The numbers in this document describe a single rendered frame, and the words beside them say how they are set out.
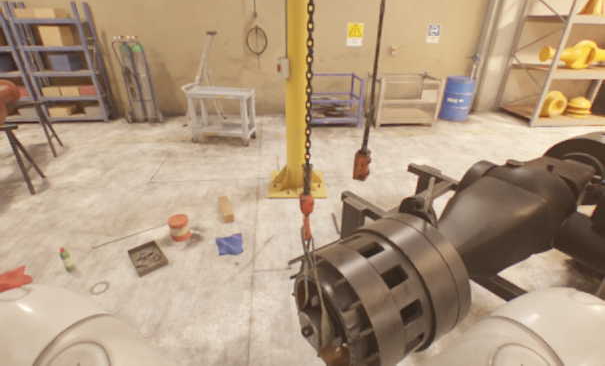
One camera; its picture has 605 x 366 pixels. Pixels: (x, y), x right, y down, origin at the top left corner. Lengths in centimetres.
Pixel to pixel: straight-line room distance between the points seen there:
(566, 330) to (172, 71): 695
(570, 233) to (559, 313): 164
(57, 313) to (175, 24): 659
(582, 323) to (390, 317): 69
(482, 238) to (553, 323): 120
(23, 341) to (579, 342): 69
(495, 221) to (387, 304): 83
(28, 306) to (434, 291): 113
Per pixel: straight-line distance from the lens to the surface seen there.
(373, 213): 234
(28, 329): 54
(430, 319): 131
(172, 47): 700
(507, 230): 178
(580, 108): 871
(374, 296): 112
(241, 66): 679
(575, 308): 58
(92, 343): 44
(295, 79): 332
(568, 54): 814
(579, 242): 218
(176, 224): 305
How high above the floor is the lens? 190
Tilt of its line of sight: 28 degrees down
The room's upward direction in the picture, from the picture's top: 1 degrees clockwise
